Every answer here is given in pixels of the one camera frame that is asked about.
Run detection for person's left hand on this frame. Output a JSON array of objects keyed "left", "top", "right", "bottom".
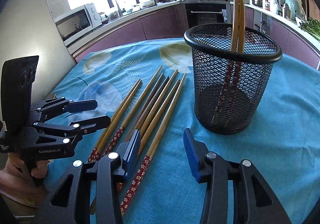
[{"left": 1, "top": 153, "right": 47, "bottom": 208}]

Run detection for green leafy vegetables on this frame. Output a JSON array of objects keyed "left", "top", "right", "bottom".
[{"left": 299, "top": 17, "right": 320, "bottom": 41}]

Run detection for white microwave oven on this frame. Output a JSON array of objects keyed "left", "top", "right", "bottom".
[{"left": 54, "top": 3, "right": 102, "bottom": 46}]

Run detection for bamboo chopstick in holder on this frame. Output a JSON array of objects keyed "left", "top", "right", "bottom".
[
  {"left": 231, "top": 0, "right": 240, "bottom": 52},
  {"left": 238, "top": 0, "right": 245, "bottom": 53}
]

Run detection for dark brown wooden chopstick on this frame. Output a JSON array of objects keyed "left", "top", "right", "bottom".
[
  {"left": 123, "top": 73, "right": 165, "bottom": 142},
  {"left": 134, "top": 76, "right": 170, "bottom": 139}
]

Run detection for green mesh food cover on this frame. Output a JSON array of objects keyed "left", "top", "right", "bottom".
[{"left": 285, "top": 0, "right": 306, "bottom": 20}]

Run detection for black mesh utensil holder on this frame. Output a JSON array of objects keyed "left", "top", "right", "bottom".
[{"left": 184, "top": 23, "right": 282, "bottom": 135}]

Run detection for purple kitchen cabinets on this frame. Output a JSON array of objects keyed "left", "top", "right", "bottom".
[{"left": 68, "top": 2, "right": 319, "bottom": 69}]

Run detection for blue floral tablecloth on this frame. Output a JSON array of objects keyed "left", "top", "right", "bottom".
[{"left": 53, "top": 38, "right": 319, "bottom": 223}]

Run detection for black built-in oven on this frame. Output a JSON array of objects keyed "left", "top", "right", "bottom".
[{"left": 185, "top": 4, "right": 227, "bottom": 28}]

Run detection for bamboo chopstick red floral end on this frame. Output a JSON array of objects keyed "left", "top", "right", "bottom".
[
  {"left": 93, "top": 79, "right": 143, "bottom": 162},
  {"left": 99, "top": 65, "right": 163, "bottom": 158},
  {"left": 87, "top": 78, "right": 142, "bottom": 163},
  {"left": 117, "top": 79, "right": 180, "bottom": 192},
  {"left": 120, "top": 73, "right": 187, "bottom": 215},
  {"left": 140, "top": 69, "right": 178, "bottom": 139}
]

